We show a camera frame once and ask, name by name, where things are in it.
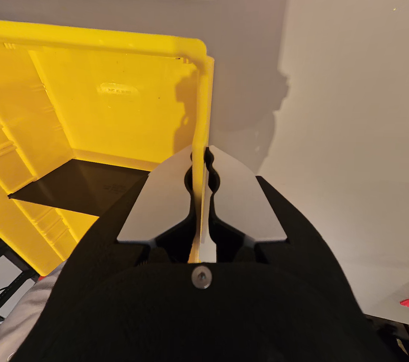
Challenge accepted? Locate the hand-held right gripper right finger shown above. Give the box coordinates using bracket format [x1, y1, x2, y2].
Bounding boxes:
[204, 145, 288, 244]

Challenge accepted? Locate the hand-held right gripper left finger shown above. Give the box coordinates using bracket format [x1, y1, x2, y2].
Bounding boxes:
[117, 145, 195, 244]

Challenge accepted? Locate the yellow plastic bin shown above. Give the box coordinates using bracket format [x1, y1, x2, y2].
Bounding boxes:
[0, 20, 215, 276]

